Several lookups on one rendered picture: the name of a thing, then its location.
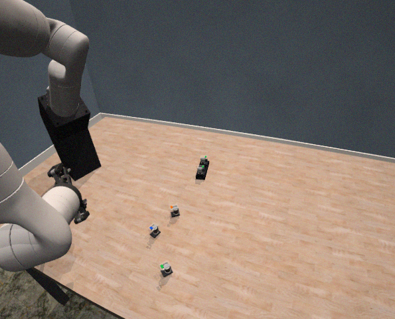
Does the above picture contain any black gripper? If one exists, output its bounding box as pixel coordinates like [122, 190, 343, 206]
[47, 162, 90, 224]

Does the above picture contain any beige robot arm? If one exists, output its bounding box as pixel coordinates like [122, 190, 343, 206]
[0, 0, 89, 272]

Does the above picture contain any black rack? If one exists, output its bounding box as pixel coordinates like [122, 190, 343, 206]
[196, 161, 209, 180]

